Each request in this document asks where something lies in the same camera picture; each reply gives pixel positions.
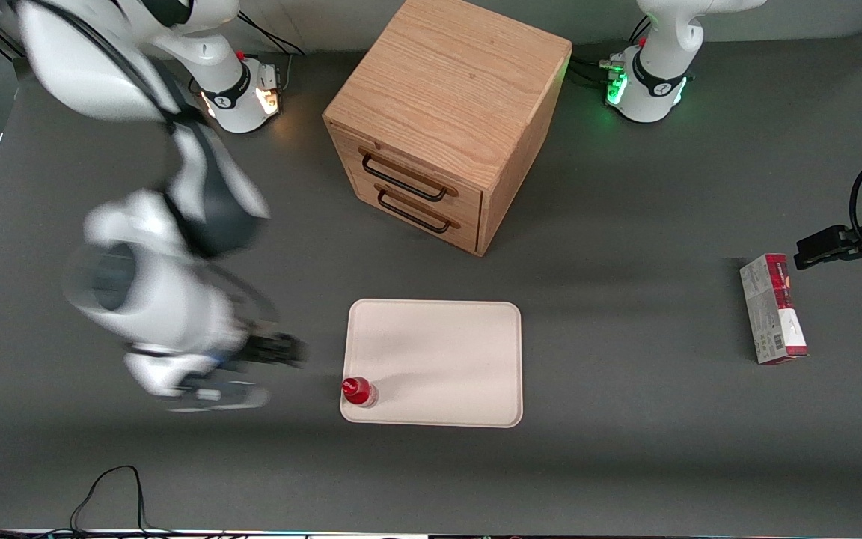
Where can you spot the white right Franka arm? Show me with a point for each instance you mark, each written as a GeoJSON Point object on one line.
{"type": "Point", "coordinates": [154, 292]}

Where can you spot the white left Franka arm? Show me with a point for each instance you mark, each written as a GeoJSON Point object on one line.
{"type": "Point", "coordinates": [663, 52]}

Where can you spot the grey and red carton box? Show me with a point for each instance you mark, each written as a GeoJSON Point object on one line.
{"type": "Point", "coordinates": [771, 308]}

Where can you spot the red coke bottle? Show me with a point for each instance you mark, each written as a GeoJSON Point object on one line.
{"type": "Point", "coordinates": [358, 391]}

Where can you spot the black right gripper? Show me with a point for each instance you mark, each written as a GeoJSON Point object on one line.
{"type": "Point", "coordinates": [260, 349]}

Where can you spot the wooden drawer cabinet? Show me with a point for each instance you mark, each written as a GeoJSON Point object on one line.
{"type": "Point", "coordinates": [450, 97]}

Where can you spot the wooden drawer front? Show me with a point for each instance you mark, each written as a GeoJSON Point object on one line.
{"type": "Point", "coordinates": [416, 217]}
{"type": "Point", "coordinates": [408, 172]}

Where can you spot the cream plastic tray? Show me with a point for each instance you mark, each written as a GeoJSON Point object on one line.
{"type": "Point", "coordinates": [438, 359]}

